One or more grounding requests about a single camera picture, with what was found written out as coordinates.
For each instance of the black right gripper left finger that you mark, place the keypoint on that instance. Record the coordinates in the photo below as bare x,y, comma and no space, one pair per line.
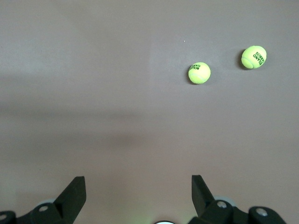
58,210

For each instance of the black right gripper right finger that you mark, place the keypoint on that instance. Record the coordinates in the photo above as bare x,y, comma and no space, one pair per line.
210,210

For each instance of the yellow-green tennis ball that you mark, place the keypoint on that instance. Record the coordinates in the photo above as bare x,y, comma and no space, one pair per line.
199,74
252,58

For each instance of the brown table mat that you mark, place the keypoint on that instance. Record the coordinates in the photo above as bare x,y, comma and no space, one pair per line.
93,93

